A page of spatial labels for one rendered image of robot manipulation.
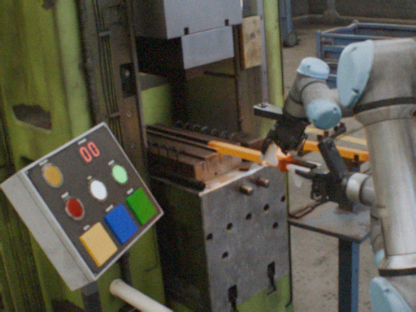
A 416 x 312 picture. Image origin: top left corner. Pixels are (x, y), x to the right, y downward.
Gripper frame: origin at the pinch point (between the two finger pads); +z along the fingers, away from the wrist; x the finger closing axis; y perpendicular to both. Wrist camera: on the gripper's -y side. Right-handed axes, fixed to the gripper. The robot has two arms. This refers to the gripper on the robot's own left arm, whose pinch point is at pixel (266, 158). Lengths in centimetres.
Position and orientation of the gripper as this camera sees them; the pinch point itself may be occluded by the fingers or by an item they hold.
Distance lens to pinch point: 176.2
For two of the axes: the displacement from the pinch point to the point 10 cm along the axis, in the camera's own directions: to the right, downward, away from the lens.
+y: 6.4, 6.3, -4.4
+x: 7.2, -2.9, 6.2
